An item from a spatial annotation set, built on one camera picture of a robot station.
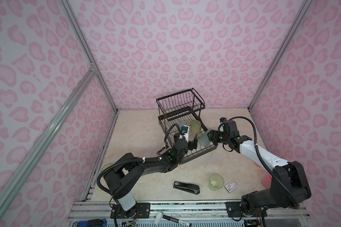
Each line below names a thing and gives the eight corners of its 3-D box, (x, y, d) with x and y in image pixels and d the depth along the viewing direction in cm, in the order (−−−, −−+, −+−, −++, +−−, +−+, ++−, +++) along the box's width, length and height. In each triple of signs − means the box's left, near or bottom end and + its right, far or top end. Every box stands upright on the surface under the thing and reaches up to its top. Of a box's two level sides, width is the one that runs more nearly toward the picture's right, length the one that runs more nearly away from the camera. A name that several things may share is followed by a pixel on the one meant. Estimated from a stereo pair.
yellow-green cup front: (209, 191, 81) (211, 186, 74) (207, 179, 86) (210, 173, 79) (221, 191, 81) (225, 186, 74) (218, 179, 86) (222, 173, 78)
